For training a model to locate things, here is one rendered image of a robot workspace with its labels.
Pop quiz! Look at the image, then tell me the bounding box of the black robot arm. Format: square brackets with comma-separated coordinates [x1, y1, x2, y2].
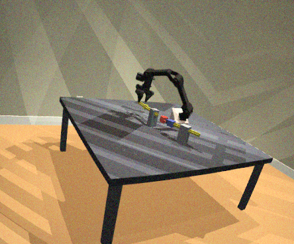
[136, 68, 193, 121]

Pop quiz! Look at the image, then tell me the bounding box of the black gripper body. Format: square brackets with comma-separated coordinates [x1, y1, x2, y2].
[135, 83, 154, 95]

